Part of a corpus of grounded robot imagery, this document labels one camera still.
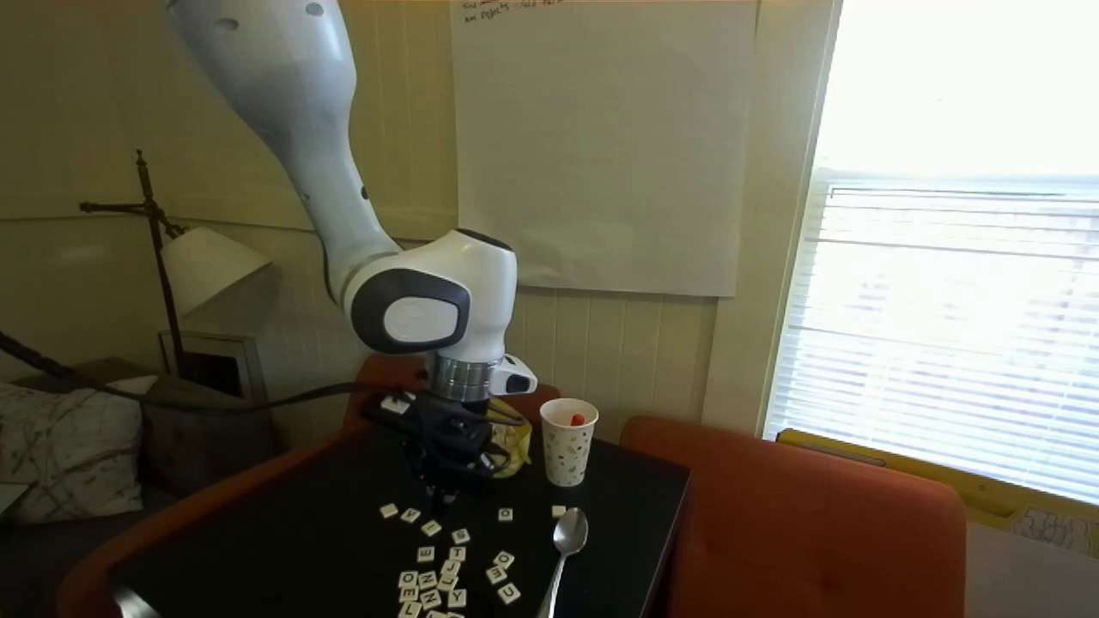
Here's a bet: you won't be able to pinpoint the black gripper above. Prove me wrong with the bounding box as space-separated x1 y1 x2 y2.
408 412 507 501

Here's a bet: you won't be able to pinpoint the yellow crumpled bag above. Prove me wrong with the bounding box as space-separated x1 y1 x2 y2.
478 390 536 481

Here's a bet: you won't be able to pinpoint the white dotted paper cup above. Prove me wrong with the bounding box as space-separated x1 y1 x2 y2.
536 395 601 490

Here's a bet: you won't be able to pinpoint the metal spoon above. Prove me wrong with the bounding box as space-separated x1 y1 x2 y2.
531 505 593 618

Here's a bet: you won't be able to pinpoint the black square side table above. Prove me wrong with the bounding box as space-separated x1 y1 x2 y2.
106 409 693 618

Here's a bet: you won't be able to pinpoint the brown cushion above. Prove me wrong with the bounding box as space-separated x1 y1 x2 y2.
136 372 286 499

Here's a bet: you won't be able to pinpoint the white framed dark box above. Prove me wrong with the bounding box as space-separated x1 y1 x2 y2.
156 329 276 406

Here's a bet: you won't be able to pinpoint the long orange sofa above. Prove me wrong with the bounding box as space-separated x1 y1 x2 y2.
50 346 563 618

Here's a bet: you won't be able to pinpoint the floor lamp with white shade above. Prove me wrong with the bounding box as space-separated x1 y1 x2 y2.
76 149 276 374

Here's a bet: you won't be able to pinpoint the shiny metal object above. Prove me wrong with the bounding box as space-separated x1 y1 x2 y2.
109 583 166 618

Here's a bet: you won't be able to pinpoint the orange armchair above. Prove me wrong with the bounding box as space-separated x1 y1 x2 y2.
615 412 971 618

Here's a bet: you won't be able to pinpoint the white patterned pillow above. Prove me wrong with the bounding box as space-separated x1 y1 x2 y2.
0 372 163 530

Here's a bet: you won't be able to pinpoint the large white paper sheet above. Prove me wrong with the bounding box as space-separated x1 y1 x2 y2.
445 0 761 303

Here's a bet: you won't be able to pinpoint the yellow wooden ledge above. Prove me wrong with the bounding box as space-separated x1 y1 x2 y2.
773 427 1099 532

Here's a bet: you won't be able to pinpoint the white window blinds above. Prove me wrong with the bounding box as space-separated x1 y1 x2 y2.
761 167 1099 508

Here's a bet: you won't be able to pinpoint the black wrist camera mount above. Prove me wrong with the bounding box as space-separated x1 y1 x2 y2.
356 389 507 443

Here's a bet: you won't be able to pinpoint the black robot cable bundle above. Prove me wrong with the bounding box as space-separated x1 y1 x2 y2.
0 329 381 419

